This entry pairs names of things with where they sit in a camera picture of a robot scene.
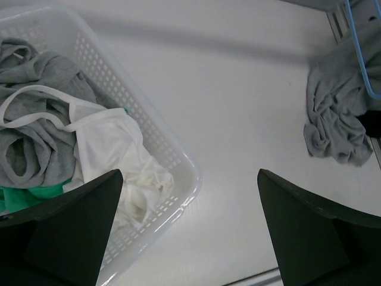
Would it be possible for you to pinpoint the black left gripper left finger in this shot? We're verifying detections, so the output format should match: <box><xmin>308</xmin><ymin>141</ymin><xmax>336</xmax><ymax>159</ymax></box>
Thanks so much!
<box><xmin>1</xmin><ymin>170</ymin><xmax>123</xmax><ymax>285</ymax></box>

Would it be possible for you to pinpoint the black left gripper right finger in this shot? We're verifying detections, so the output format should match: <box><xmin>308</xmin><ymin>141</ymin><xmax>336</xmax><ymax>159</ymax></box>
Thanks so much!
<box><xmin>257</xmin><ymin>169</ymin><xmax>380</xmax><ymax>285</ymax></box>

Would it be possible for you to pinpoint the green tank top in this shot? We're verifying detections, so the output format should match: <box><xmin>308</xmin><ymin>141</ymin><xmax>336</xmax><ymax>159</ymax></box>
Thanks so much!
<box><xmin>0</xmin><ymin>107</ymin><xmax>132</xmax><ymax>214</ymax></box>

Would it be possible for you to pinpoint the grey tank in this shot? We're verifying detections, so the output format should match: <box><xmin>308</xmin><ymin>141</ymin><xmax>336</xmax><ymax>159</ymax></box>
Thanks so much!
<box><xmin>1</xmin><ymin>37</ymin><xmax>116</xmax><ymax>188</ymax></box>
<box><xmin>304</xmin><ymin>35</ymin><xmax>380</xmax><ymax>167</ymax></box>

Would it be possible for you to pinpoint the white tank top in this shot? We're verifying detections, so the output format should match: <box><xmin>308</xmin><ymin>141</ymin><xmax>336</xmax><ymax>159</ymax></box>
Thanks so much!
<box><xmin>1</xmin><ymin>85</ymin><xmax>174</xmax><ymax>229</ymax></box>

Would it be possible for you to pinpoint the black tank top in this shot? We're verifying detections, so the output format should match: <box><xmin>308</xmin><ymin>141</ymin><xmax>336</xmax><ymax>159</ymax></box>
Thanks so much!
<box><xmin>357</xmin><ymin>110</ymin><xmax>381</xmax><ymax>138</ymax></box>

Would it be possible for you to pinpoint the blue hanger with black top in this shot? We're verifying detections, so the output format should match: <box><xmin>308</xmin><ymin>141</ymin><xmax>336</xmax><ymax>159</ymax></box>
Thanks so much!
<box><xmin>344</xmin><ymin>0</ymin><xmax>380</xmax><ymax>100</ymax></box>

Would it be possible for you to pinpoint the white plastic basket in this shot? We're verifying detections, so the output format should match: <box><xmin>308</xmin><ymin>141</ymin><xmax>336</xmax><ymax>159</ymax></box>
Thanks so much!
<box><xmin>1</xmin><ymin>4</ymin><xmax>202</xmax><ymax>285</ymax></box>

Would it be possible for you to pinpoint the aluminium frame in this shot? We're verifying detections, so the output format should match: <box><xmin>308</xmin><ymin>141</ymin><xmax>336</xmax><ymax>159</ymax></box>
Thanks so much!
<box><xmin>288</xmin><ymin>0</ymin><xmax>380</xmax><ymax>41</ymax></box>

